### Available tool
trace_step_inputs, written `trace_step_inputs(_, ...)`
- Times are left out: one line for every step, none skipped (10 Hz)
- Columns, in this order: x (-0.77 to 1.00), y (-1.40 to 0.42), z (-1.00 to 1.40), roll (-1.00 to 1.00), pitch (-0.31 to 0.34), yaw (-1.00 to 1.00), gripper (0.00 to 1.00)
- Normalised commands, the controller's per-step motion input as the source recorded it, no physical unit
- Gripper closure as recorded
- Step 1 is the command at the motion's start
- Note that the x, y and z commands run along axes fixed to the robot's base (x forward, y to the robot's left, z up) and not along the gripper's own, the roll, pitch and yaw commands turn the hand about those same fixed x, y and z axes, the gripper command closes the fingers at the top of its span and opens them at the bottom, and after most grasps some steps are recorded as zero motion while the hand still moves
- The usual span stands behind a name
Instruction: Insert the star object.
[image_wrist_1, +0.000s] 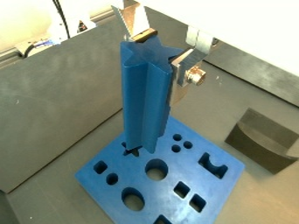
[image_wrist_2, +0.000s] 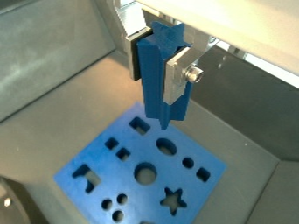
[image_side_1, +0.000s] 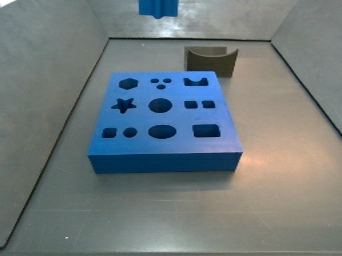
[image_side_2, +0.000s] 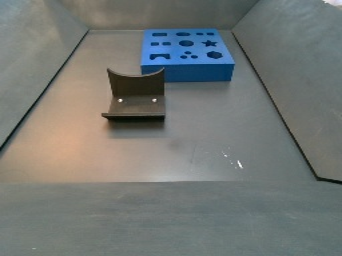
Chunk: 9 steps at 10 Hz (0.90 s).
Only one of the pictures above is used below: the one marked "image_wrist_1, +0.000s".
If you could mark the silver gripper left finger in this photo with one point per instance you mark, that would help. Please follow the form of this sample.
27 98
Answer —
134 20

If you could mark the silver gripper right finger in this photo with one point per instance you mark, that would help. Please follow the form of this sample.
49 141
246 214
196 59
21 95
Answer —
187 63

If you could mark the blue star-shaped peg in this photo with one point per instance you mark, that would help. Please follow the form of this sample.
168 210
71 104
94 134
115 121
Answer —
146 84

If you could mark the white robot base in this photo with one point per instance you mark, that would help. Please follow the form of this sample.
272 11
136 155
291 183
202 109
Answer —
51 21

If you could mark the dark grey curved block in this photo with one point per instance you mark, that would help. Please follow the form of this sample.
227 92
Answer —
263 140

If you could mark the blue shape-sorting board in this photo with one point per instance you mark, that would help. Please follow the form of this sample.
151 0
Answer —
176 186

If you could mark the aluminium frame rail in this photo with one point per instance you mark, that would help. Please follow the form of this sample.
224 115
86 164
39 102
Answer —
9 56

